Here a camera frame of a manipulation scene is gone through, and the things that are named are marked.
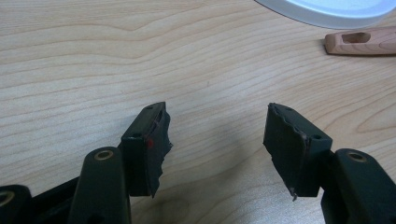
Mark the white round plate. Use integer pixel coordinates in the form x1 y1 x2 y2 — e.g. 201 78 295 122
254 0 396 30

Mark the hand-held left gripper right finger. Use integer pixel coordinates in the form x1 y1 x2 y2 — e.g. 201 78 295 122
262 103 333 202

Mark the wooden handle with hole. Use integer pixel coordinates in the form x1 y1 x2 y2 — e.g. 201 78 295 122
323 25 396 57

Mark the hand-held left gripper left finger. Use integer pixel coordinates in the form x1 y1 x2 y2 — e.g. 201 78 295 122
120 101 174 199

